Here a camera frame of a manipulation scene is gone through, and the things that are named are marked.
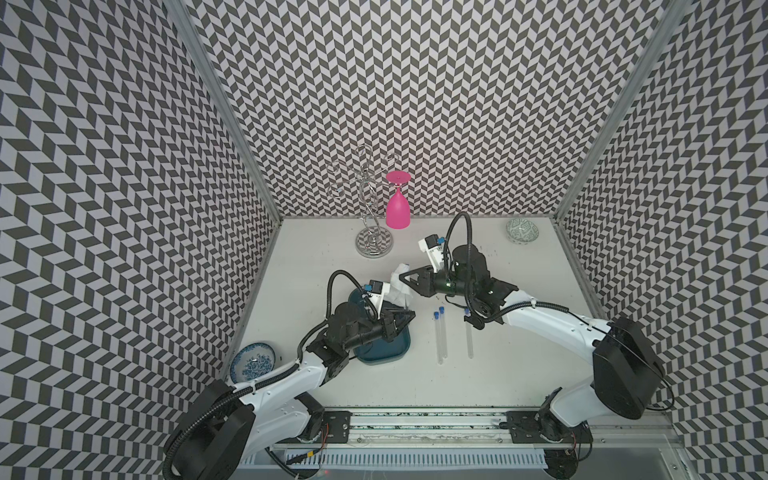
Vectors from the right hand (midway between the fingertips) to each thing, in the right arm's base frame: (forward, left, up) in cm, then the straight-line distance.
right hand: (403, 280), depth 76 cm
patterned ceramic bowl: (+33, -45, -19) cm, 59 cm away
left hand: (-8, -2, -6) cm, 10 cm away
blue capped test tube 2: (-9, -10, -21) cm, 25 cm away
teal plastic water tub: (-17, +6, -5) cm, 18 cm away
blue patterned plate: (-15, +42, -17) cm, 47 cm away
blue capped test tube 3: (-6, -20, -21) cm, 30 cm away
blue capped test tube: (-5, -12, -21) cm, 25 cm away
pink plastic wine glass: (+25, +2, +2) cm, 25 cm away
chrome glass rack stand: (+30, +11, -20) cm, 38 cm away
